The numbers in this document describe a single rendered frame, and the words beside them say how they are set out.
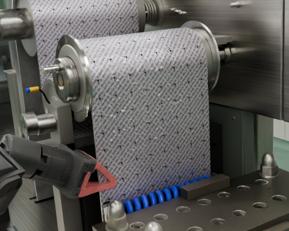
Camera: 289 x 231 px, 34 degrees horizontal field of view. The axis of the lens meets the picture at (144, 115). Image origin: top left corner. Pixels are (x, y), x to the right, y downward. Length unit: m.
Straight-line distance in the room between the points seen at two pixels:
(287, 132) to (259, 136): 2.98
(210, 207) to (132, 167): 0.15
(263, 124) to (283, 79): 0.34
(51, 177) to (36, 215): 0.41
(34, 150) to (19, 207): 0.49
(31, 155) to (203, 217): 0.29
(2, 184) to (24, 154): 0.08
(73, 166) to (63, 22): 0.35
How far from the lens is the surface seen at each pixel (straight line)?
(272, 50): 0.87
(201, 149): 0.89
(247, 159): 1.00
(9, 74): 1.48
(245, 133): 0.98
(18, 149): 0.70
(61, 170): 0.72
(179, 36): 0.85
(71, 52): 0.77
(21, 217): 1.14
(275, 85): 0.88
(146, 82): 0.79
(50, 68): 0.78
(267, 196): 0.84
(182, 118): 0.85
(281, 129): 4.21
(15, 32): 0.99
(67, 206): 0.88
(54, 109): 0.81
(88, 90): 0.74
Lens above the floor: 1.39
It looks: 15 degrees down
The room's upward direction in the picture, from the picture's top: 4 degrees counter-clockwise
